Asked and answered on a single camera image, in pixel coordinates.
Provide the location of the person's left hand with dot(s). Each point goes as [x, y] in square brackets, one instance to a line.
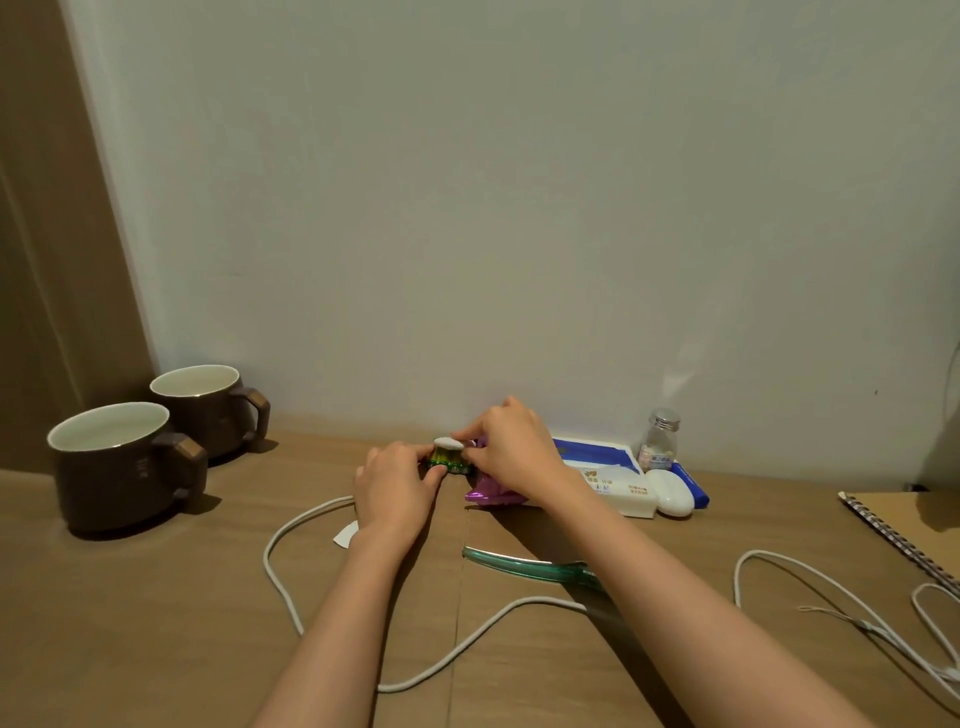
[390, 499]

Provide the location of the person's right hand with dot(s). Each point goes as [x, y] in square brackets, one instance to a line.
[517, 450]

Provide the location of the person's left thumb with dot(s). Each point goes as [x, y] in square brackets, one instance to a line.
[433, 480]

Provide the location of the person's right thumb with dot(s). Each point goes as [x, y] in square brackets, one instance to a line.
[477, 452]

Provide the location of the small green foil cup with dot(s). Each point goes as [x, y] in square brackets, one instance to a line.
[448, 456]

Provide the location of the person's left forearm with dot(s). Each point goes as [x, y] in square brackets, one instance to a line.
[330, 637]

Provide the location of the person's right forearm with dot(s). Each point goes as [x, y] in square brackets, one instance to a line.
[697, 622]

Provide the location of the purple foil wrapper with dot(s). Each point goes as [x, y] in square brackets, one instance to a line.
[491, 493]

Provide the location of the white paper scrap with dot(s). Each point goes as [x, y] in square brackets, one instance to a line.
[347, 535]

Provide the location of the blue and white box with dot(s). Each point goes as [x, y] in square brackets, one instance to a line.
[592, 452]

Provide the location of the green translucent plastic tool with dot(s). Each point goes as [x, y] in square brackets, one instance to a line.
[525, 564]

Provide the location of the white tissue pack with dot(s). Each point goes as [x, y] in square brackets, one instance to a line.
[626, 491]

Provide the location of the small glass bottle silver cap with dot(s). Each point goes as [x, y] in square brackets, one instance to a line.
[660, 442]

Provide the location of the white oval case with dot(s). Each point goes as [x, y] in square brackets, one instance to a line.
[671, 493]

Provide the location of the blue packet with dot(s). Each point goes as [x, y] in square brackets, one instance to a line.
[694, 487]

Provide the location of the brown ceramic mug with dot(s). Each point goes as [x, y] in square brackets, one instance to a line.
[112, 480]
[202, 420]

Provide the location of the brown curtain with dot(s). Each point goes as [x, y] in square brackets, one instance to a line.
[52, 247]

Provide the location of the brown spiral notebook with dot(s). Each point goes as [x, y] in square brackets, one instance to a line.
[919, 525]

